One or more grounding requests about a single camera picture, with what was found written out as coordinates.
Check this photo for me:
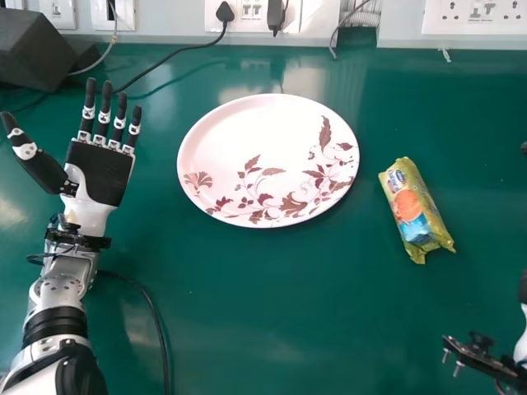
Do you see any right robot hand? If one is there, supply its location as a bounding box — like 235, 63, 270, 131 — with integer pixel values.
512, 139, 527, 371

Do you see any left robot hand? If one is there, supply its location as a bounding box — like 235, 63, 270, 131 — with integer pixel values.
0, 77, 144, 232

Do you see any yellow-green biscuit packet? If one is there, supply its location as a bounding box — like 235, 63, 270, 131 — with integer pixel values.
377, 155, 457, 266

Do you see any small white socket plate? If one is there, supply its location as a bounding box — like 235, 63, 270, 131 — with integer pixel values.
90, 0, 137, 32
39, 0, 78, 30

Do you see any white plate brown leaf pattern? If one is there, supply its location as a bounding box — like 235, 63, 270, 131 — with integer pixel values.
175, 92, 361, 230

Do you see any large black box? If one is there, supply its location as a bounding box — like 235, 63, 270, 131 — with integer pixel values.
0, 7, 78, 92

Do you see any white double socket panel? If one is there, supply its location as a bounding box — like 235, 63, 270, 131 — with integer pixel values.
204, 0, 304, 35

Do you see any black power adapter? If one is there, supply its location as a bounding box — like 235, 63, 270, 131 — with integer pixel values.
266, 0, 286, 37

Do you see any white socket strip box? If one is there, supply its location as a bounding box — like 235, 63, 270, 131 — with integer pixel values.
421, 0, 527, 36

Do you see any thin grey wire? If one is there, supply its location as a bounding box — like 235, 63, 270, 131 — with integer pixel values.
68, 0, 120, 77

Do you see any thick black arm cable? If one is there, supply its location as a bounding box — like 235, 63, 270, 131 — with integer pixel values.
95, 269, 173, 395

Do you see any black plug with cable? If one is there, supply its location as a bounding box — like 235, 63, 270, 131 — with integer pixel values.
110, 0, 236, 95

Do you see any grey corrugated cable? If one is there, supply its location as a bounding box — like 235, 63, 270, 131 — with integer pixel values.
328, 0, 378, 61

